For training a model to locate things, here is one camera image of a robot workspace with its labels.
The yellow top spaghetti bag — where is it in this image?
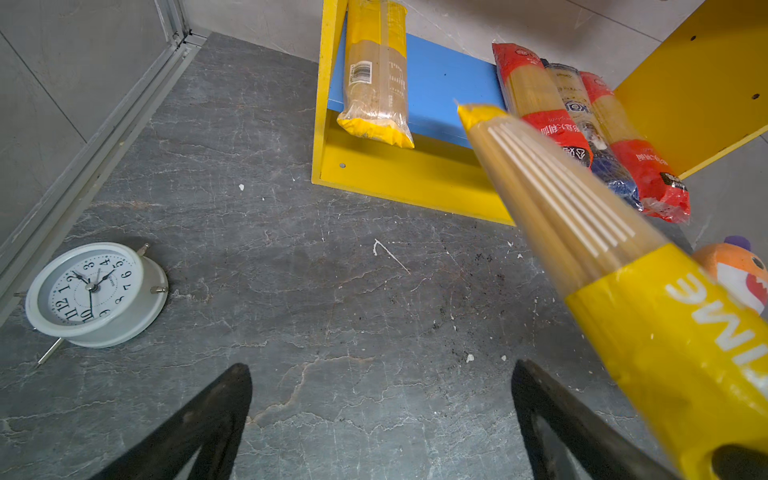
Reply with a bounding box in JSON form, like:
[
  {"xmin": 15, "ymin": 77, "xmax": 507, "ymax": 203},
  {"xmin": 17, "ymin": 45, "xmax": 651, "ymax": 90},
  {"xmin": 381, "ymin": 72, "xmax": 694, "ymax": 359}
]
[{"xmin": 337, "ymin": 0, "xmax": 414, "ymax": 149}]

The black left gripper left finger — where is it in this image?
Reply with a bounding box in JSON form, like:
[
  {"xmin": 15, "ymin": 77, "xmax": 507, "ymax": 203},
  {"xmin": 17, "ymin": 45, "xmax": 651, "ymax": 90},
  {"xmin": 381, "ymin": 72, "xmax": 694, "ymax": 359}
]
[{"xmin": 93, "ymin": 363, "xmax": 253, "ymax": 479}]

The blue gold spaghetti bag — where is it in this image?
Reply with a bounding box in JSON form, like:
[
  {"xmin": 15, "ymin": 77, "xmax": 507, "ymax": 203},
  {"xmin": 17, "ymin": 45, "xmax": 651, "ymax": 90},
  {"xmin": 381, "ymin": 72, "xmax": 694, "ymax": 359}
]
[{"xmin": 542, "ymin": 59, "xmax": 643, "ymax": 212}]

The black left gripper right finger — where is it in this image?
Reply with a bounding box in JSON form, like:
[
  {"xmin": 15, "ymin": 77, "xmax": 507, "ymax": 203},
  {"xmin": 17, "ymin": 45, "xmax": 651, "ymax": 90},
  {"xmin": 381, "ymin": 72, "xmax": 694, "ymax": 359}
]
[{"xmin": 511, "ymin": 360, "xmax": 677, "ymax": 479}]

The red yellow spaghetti bag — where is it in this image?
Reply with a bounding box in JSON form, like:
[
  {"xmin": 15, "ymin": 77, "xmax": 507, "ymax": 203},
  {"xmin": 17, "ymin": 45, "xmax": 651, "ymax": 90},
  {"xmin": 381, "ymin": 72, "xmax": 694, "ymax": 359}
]
[{"xmin": 492, "ymin": 43, "xmax": 593, "ymax": 169}]

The orange shark plush toy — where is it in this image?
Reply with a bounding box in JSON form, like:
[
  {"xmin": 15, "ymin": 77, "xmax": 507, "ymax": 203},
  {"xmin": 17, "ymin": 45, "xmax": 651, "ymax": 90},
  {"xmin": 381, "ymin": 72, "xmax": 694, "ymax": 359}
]
[{"xmin": 692, "ymin": 235, "xmax": 767, "ymax": 315}]

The yellow clear spaghetti bag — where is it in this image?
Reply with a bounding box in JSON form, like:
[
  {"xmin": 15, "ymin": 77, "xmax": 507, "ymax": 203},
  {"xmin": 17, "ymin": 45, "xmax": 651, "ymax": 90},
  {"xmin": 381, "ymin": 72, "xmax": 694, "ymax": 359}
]
[{"xmin": 467, "ymin": 111, "xmax": 767, "ymax": 479}]

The yellow shelf with coloured boards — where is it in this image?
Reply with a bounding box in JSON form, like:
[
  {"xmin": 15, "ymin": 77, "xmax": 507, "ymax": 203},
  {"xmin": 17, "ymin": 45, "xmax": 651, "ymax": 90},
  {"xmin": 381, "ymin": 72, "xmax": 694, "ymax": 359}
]
[{"xmin": 311, "ymin": 1, "xmax": 767, "ymax": 224}]

